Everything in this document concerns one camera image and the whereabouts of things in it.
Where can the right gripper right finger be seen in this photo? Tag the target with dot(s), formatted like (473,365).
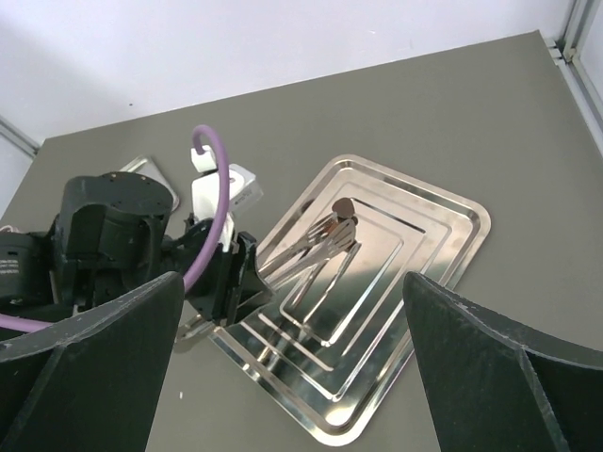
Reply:
(495,384)

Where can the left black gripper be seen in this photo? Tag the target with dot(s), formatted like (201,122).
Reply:
(224,292)

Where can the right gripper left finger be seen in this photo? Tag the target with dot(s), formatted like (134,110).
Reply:
(91,382)

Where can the metal tongs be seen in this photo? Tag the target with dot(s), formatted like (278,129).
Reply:
(314,247)

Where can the dark heart chocolate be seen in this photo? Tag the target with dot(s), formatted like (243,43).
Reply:
(344,209)

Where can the silver tin lid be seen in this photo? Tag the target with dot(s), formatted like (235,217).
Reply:
(146,166)

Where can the brown cube chocolate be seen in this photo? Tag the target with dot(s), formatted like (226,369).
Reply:
(337,227)

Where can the large steel tray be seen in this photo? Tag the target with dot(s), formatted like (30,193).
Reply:
(329,343)

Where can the left aluminium frame post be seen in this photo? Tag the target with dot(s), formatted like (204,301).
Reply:
(18,138)

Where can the aluminium frame post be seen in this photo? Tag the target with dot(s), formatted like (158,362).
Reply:
(18,138)
(577,53)

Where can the right aluminium frame post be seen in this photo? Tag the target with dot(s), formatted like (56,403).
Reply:
(577,53)

